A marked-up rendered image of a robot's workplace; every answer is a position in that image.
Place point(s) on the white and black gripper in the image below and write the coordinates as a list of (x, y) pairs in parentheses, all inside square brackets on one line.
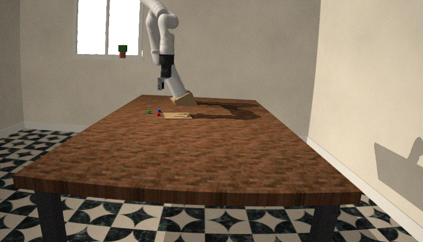
[(166, 60)]

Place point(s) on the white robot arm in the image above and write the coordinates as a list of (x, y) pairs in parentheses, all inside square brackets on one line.
[(157, 21)]

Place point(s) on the tan square mat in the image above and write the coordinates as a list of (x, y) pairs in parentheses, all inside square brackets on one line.
[(173, 115)]

